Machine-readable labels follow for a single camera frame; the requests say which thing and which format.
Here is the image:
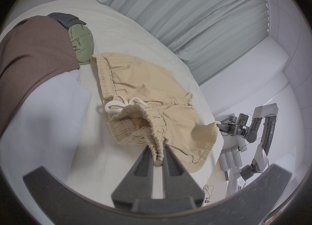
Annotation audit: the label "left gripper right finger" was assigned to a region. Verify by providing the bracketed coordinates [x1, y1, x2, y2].
[162, 144, 204, 208]

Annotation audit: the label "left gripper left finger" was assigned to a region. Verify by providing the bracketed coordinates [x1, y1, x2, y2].
[111, 145, 156, 210]

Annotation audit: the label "tan shorts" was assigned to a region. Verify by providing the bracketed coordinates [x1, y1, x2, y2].
[90, 52, 222, 173]

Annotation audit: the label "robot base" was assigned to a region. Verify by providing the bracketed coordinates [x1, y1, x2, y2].
[218, 144, 247, 196]

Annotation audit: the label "bed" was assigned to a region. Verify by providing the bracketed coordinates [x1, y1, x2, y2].
[0, 0, 225, 210]

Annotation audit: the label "white garment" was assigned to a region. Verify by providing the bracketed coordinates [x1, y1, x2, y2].
[0, 70, 93, 185]

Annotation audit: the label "green garment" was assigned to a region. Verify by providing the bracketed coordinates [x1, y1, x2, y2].
[68, 24, 94, 66]

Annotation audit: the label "brown garment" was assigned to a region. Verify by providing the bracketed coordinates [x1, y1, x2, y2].
[0, 15, 81, 137]

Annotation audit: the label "black garment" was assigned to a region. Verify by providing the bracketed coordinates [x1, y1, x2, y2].
[47, 12, 87, 28]

